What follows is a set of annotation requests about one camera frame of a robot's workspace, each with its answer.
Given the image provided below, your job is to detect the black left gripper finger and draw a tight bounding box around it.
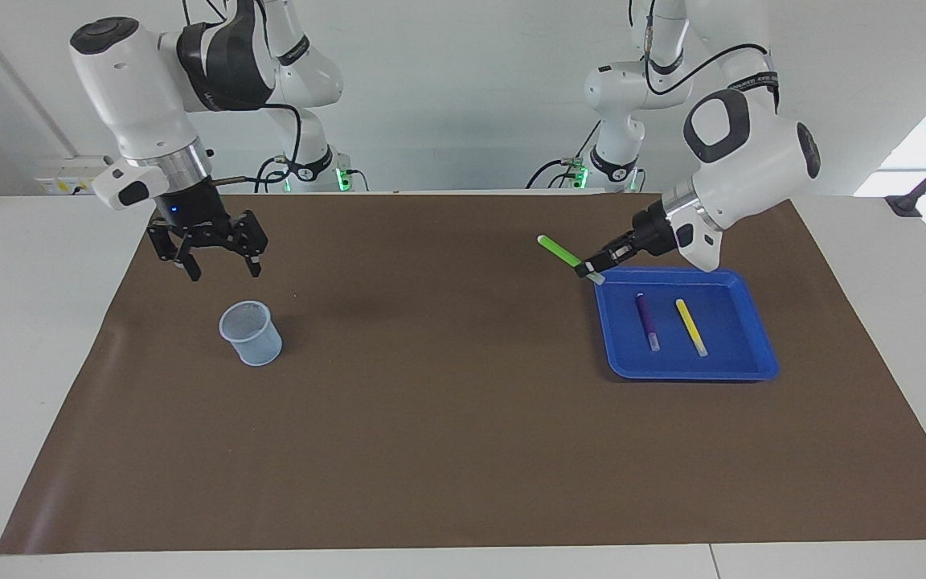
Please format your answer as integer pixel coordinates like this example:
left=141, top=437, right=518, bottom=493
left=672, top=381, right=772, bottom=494
left=576, top=255, right=629, bottom=281
left=587, top=232, right=635, bottom=271

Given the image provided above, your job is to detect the green pen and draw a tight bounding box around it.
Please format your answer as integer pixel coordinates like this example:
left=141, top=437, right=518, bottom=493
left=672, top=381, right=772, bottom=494
left=536, top=233, right=607, bottom=287

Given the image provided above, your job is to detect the purple pen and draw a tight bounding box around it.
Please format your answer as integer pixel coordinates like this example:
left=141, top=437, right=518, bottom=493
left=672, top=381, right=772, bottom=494
left=635, top=291, right=662, bottom=353

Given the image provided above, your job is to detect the yellow pen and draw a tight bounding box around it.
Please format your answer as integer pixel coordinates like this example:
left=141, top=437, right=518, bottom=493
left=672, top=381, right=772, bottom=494
left=674, top=298, right=709, bottom=359

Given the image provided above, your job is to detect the blue plastic tray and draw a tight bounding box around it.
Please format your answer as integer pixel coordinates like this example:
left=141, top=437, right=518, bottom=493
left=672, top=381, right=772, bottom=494
left=592, top=266, right=781, bottom=383

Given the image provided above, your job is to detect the clear plastic cup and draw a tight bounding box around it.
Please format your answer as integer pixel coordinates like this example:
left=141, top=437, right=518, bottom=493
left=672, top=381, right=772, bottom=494
left=218, top=299, right=284, bottom=368

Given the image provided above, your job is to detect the brown table mat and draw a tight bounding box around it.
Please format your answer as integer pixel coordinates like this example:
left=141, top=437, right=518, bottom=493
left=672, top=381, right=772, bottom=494
left=0, top=192, right=926, bottom=556

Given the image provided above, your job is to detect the black base cable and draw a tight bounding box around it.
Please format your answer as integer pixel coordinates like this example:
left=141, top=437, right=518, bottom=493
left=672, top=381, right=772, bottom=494
left=254, top=156, right=291, bottom=195
left=527, top=119, right=602, bottom=191

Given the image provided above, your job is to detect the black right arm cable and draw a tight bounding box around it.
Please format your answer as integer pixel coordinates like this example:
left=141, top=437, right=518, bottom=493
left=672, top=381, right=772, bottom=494
left=182, top=0, right=305, bottom=187

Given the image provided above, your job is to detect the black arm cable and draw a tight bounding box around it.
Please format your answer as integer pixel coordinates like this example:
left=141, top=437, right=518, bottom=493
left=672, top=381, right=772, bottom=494
left=182, top=0, right=305, bottom=187
left=638, top=0, right=779, bottom=96

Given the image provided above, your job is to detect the white wall socket box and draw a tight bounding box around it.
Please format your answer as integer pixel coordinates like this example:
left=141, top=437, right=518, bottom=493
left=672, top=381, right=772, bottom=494
left=35, top=154, right=119, bottom=197

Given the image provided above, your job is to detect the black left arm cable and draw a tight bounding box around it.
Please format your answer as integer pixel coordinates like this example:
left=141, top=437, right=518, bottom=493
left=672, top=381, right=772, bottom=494
left=638, top=0, right=779, bottom=96

